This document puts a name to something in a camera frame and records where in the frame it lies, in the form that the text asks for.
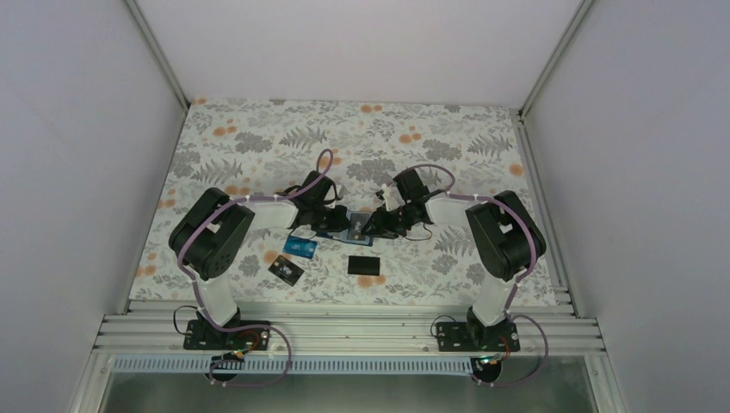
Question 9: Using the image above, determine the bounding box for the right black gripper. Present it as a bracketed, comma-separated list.
[362, 202, 415, 239]

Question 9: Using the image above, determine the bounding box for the blue card holder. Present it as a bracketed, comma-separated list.
[316, 212, 374, 247]

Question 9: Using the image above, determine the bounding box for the plain black card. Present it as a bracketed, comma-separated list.
[347, 256, 380, 277]

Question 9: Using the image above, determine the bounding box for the black card with white logo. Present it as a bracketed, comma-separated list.
[346, 212, 369, 242]

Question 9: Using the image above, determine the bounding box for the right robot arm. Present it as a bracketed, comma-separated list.
[362, 167, 547, 350]

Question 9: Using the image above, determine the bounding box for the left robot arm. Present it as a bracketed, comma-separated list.
[168, 171, 350, 348]

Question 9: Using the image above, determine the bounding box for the blue credit card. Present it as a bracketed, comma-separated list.
[282, 236, 318, 259]

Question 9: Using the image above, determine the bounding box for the black card with chip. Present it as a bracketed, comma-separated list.
[268, 255, 305, 287]

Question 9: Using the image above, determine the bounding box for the floral table mat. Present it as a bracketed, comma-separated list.
[130, 99, 531, 305]

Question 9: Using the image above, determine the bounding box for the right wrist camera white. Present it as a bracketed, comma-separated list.
[375, 184, 400, 212]

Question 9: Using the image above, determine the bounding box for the aluminium rail frame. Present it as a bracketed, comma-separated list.
[71, 301, 625, 412]

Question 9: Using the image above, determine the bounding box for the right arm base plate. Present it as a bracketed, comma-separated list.
[435, 320, 521, 352]

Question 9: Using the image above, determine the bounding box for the perforated cable duct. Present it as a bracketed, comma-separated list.
[112, 354, 473, 376]

